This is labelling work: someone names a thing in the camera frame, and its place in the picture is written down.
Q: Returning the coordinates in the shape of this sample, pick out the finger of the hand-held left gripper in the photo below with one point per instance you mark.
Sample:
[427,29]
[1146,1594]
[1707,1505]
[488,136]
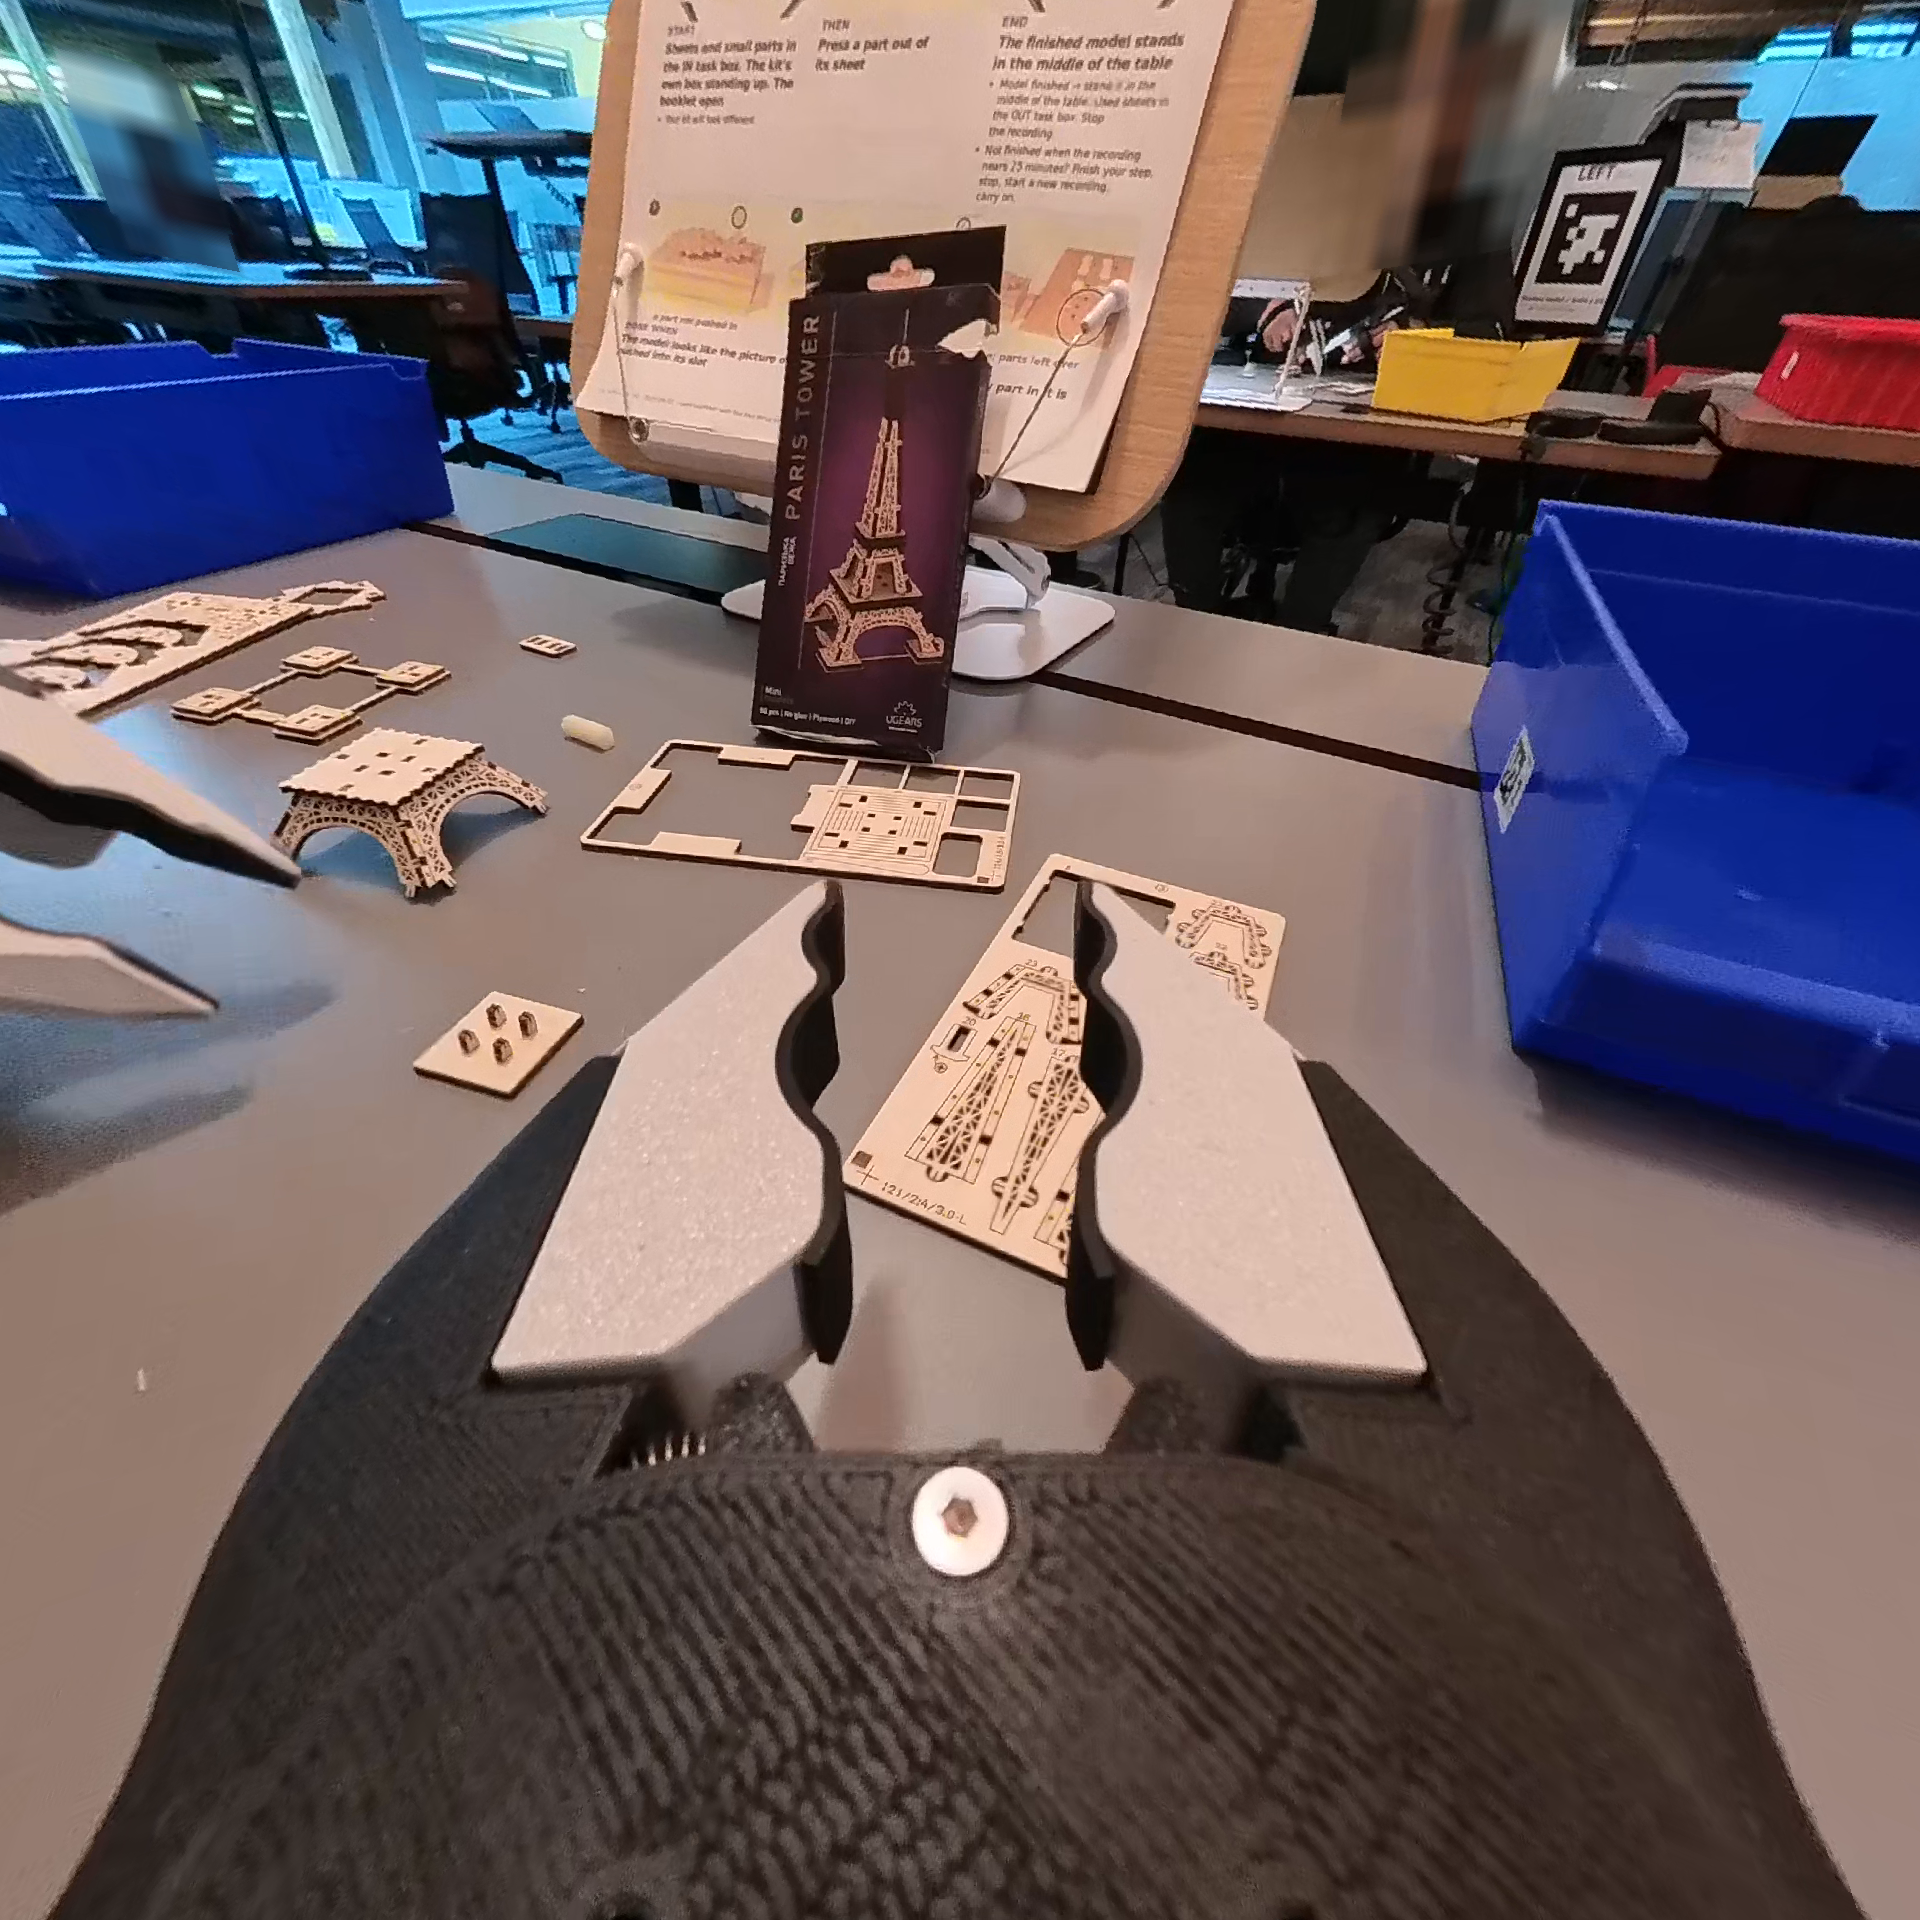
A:
[75,971]
[90,786]

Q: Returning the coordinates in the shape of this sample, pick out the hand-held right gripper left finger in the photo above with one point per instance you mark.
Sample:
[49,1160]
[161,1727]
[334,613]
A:
[705,1171]

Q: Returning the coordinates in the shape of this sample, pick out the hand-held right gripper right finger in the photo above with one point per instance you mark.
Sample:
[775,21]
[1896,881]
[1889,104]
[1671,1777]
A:
[1244,1200]

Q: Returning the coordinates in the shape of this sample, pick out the wooden sheet with tower parts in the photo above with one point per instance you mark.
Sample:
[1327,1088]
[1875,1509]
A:
[975,1109]

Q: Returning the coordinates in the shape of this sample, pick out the wooden tower base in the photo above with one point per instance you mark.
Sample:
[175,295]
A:
[398,765]

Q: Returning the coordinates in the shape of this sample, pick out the grey desk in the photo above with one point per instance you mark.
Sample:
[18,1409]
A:
[1348,974]

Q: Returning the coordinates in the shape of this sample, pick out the wooden sheet with arch cutouts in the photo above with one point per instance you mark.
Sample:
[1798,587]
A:
[194,622]

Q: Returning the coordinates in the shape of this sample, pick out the wooden square with pegs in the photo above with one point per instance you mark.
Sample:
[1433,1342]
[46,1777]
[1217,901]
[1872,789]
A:
[450,1059]

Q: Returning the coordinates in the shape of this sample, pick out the small white wax piece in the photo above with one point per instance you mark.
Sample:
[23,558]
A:
[590,733]

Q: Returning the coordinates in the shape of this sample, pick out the blue plastic bin with label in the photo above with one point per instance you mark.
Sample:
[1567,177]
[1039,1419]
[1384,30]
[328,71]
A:
[1588,721]

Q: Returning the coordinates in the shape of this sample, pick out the white board stand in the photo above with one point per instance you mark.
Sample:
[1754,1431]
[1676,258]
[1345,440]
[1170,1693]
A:
[1036,629]

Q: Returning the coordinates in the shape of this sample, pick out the dark tower kit box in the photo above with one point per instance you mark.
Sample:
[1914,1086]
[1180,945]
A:
[868,450]

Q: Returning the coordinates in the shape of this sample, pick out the wooden work table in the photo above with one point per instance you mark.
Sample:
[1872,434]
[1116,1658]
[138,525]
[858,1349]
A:
[1500,434]

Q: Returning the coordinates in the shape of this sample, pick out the yellow plastic bin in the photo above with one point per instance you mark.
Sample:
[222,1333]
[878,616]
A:
[1455,383]

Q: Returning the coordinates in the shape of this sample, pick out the black device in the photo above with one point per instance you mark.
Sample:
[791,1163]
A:
[1620,422]

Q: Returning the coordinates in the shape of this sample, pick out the wooden display board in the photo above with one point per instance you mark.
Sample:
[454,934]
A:
[1244,224]

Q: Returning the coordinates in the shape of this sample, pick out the red plastic bin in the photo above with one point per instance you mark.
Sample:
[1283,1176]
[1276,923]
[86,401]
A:
[1844,375]

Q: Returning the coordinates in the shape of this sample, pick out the black and white marker tag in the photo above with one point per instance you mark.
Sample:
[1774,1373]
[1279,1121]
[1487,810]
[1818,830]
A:
[1594,241]

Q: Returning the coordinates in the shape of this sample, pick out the wooden four-square frame piece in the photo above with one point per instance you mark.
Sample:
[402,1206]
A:
[318,661]

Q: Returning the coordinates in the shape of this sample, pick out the emptied wooden sheet frame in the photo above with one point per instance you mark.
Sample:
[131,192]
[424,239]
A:
[884,818]

